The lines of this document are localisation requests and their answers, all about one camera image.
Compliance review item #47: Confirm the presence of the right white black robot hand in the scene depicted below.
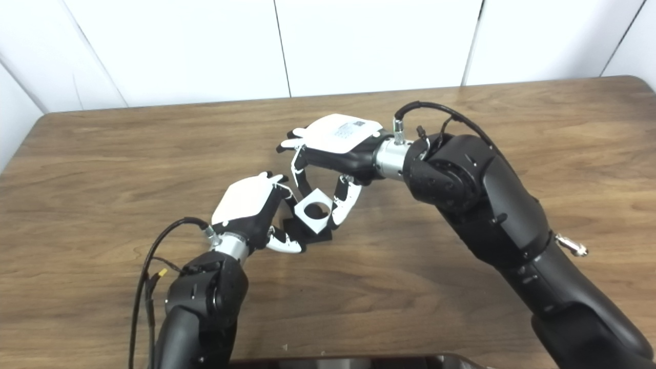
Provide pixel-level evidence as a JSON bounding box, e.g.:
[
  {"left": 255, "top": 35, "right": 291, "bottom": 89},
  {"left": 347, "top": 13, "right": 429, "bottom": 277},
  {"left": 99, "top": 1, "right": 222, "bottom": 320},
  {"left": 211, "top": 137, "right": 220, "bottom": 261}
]
[{"left": 277, "top": 114, "right": 393, "bottom": 230}]

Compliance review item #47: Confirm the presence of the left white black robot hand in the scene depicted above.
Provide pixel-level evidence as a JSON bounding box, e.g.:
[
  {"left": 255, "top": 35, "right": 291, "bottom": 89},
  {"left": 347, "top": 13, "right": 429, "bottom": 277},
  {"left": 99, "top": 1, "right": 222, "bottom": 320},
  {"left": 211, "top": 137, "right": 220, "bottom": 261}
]
[{"left": 211, "top": 172, "right": 306, "bottom": 254}]

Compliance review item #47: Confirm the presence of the white square piece with hole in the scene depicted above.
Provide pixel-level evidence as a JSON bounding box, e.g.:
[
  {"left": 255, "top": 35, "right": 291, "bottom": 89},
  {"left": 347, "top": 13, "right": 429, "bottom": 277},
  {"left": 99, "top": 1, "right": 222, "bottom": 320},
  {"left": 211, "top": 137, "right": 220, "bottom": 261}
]
[{"left": 294, "top": 188, "right": 333, "bottom": 235}]

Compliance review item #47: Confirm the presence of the black peg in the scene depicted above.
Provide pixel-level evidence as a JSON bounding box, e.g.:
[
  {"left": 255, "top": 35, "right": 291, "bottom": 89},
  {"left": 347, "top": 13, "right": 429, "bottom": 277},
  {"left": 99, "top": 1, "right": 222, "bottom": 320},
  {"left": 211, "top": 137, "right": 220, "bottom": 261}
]
[{"left": 283, "top": 204, "right": 333, "bottom": 242}]

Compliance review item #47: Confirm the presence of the dark glossy robot torso edge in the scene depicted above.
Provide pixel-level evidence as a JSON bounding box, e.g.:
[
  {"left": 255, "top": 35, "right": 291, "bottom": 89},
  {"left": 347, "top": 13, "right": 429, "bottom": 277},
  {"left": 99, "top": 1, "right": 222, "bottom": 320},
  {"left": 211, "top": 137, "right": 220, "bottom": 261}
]
[{"left": 228, "top": 353, "right": 493, "bottom": 369}]

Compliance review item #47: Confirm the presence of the thick black wrist cable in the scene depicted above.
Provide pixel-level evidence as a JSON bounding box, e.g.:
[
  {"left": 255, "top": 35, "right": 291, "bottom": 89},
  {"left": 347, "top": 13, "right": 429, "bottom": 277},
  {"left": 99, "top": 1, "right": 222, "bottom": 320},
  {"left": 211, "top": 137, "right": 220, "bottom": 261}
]
[
  {"left": 128, "top": 217, "right": 216, "bottom": 369},
  {"left": 393, "top": 101, "right": 500, "bottom": 154}
]

